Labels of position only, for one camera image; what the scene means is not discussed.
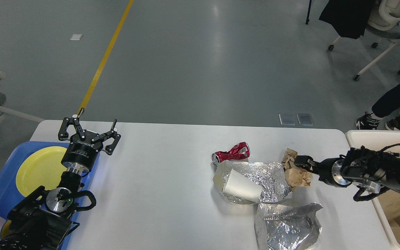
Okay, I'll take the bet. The white office chair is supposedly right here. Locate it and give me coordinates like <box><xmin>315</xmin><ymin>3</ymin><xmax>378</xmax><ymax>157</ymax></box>
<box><xmin>327</xmin><ymin>0</ymin><xmax>400</xmax><ymax>81</ymax></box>

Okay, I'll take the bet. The crushed red soda can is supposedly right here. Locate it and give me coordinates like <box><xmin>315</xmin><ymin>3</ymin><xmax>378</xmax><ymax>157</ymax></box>
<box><xmin>211</xmin><ymin>141</ymin><xmax>250</xmax><ymax>164</ymax></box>

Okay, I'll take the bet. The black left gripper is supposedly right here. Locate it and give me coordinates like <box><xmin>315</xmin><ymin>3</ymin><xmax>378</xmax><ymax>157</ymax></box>
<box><xmin>58</xmin><ymin>107</ymin><xmax>122</xmax><ymax>173</ymax></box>

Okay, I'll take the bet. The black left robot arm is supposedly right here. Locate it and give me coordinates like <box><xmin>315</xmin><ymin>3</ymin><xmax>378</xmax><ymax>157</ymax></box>
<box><xmin>0</xmin><ymin>108</ymin><xmax>121</xmax><ymax>250</ymax></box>

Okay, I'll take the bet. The white paper cup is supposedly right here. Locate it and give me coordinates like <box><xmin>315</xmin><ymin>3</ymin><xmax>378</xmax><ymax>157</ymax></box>
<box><xmin>222</xmin><ymin>170</ymin><xmax>263</xmax><ymax>203</ymax></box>

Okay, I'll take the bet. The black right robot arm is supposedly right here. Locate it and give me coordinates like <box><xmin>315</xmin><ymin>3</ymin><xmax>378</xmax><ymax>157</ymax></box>
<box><xmin>294</xmin><ymin>144</ymin><xmax>400</xmax><ymax>202</ymax></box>

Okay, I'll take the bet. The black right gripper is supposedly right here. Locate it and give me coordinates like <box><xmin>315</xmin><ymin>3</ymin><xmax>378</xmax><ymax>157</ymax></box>
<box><xmin>294</xmin><ymin>155</ymin><xmax>352</xmax><ymax>188</ymax></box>

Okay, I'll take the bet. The yellow plastic plate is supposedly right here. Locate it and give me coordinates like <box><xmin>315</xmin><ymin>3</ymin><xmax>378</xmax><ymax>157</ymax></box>
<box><xmin>16</xmin><ymin>146</ymin><xmax>66</xmax><ymax>197</ymax></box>

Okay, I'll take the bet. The white plastic bin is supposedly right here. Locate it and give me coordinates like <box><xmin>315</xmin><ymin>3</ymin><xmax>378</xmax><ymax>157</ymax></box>
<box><xmin>346</xmin><ymin>130</ymin><xmax>400</xmax><ymax>250</ymax></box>

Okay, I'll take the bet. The right metal floor plate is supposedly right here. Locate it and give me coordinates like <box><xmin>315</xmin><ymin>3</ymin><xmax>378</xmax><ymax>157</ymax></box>
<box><xmin>297</xmin><ymin>113</ymin><xmax>314</xmax><ymax>126</ymax></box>

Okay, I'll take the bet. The dark teal mug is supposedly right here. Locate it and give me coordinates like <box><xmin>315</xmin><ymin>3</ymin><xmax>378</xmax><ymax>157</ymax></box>
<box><xmin>0</xmin><ymin>220</ymin><xmax>11</xmax><ymax>240</ymax></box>

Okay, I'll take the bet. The silver foil bag front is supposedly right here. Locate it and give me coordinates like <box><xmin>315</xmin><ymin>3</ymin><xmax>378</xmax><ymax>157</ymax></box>
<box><xmin>254</xmin><ymin>203</ymin><xmax>323</xmax><ymax>250</ymax></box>

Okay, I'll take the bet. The left metal floor plate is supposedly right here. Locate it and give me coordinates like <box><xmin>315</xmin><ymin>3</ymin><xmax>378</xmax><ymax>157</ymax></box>
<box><xmin>279</xmin><ymin>113</ymin><xmax>296</xmax><ymax>126</ymax></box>

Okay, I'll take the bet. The metal floor plate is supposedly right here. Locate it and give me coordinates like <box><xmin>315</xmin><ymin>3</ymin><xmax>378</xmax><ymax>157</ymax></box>
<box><xmin>297</xmin><ymin>113</ymin><xmax>314</xmax><ymax>126</ymax></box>
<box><xmin>279</xmin><ymin>113</ymin><xmax>296</xmax><ymax>126</ymax></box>

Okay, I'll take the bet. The brown paper ball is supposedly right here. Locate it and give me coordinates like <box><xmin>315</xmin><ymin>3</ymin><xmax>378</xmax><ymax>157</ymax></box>
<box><xmin>281</xmin><ymin>148</ymin><xmax>312</xmax><ymax>191</ymax></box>

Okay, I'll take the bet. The black jacket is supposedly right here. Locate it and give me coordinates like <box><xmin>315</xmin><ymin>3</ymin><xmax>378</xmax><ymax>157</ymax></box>
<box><xmin>319</xmin><ymin>0</ymin><xmax>375</xmax><ymax>39</ymax></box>

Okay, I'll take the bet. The silver foil bag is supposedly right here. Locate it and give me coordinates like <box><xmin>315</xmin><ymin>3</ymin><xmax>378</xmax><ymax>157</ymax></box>
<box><xmin>212</xmin><ymin>160</ymin><xmax>291</xmax><ymax>205</ymax></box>
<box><xmin>254</xmin><ymin>203</ymin><xmax>323</xmax><ymax>250</ymax></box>

